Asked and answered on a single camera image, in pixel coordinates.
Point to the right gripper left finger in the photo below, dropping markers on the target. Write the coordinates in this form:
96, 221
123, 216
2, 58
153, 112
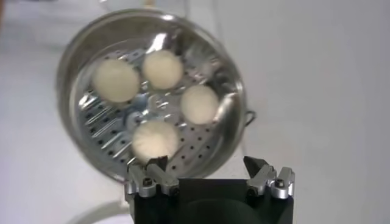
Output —
161, 178

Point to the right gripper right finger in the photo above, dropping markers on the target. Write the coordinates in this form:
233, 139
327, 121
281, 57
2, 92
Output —
262, 176

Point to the white steamed baozi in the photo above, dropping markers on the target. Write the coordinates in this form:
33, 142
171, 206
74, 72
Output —
163, 69
199, 104
115, 80
155, 141

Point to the perforated steel steamer basket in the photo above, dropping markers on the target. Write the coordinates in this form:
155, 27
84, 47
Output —
103, 134

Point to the white round plate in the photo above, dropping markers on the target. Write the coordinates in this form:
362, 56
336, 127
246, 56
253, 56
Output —
103, 210

